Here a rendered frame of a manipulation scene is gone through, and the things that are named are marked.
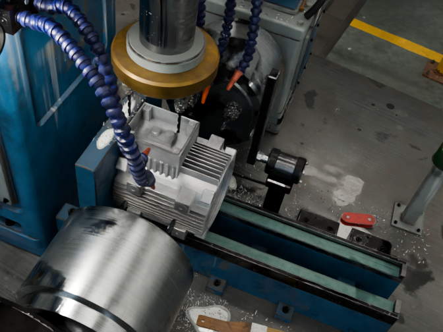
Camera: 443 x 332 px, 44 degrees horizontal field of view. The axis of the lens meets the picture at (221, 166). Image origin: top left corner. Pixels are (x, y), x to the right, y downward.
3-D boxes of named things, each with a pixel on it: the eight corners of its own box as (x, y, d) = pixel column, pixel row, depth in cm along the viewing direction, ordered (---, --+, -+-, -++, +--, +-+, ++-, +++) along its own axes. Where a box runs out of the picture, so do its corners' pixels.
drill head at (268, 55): (146, 148, 132) (148, 67, 113) (207, 53, 158) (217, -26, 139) (243, 184, 129) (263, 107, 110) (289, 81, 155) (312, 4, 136)
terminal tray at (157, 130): (120, 160, 108) (120, 135, 103) (144, 126, 115) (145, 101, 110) (176, 182, 107) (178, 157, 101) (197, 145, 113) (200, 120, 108)
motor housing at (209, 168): (112, 220, 117) (109, 163, 103) (150, 159, 129) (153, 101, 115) (198, 255, 115) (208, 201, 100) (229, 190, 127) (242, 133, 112)
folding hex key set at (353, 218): (340, 225, 139) (342, 221, 138) (339, 215, 141) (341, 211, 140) (374, 229, 140) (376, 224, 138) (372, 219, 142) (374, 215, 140)
